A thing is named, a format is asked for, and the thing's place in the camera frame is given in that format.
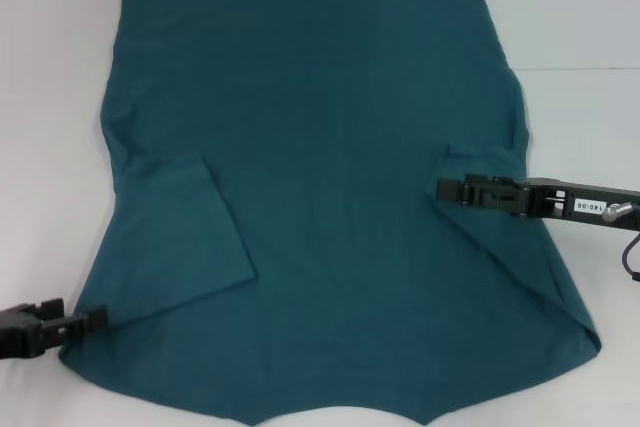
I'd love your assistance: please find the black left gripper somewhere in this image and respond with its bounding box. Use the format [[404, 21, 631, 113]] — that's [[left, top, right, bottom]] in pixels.
[[0, 298, 109, 362]]

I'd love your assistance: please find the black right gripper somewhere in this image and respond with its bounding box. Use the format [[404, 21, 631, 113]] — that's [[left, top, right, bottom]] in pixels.
[[434, 172, 640, 234]]

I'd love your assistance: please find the teal blue shirt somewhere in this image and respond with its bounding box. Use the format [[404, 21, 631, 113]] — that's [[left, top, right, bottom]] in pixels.
[[57, 0, 600, 427]]

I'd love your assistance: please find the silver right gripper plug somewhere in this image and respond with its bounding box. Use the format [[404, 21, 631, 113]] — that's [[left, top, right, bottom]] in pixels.
[[601, 201, 633, 223]]

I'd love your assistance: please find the right arm connector cable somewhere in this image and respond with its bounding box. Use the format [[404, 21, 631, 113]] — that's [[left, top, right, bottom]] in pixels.
[[619, 230, 640, 284]]

